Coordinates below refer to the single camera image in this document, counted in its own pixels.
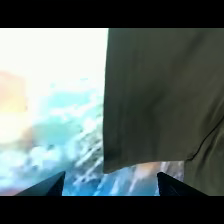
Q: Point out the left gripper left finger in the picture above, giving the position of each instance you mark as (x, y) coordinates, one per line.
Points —
(50, 187)

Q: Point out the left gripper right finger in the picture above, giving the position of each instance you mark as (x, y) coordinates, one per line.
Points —
(170, 187)

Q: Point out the brown T-shirt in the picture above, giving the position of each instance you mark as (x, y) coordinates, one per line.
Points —
(160, 100)

